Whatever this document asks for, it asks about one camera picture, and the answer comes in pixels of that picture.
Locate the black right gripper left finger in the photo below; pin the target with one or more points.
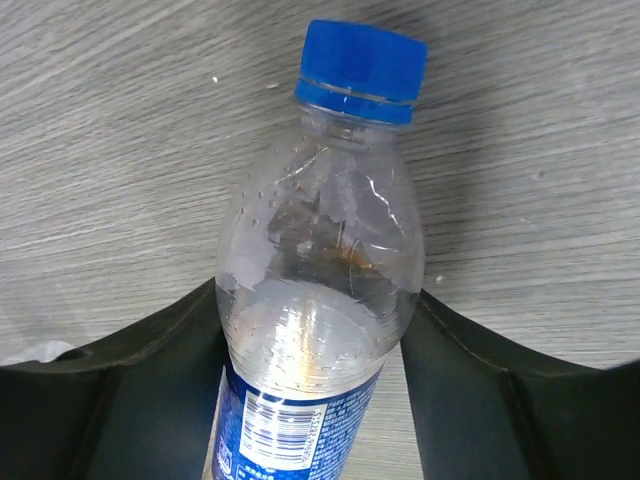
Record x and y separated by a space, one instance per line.
136 404

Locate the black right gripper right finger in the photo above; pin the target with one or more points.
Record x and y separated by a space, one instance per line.
486 407

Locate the clear Pepsi bottle blue label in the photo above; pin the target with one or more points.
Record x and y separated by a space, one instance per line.
318 271

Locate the blue Pepsi bottle cap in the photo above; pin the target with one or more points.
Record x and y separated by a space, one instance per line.
361 71

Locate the white crumpled paper bag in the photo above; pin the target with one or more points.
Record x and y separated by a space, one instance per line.
43 352

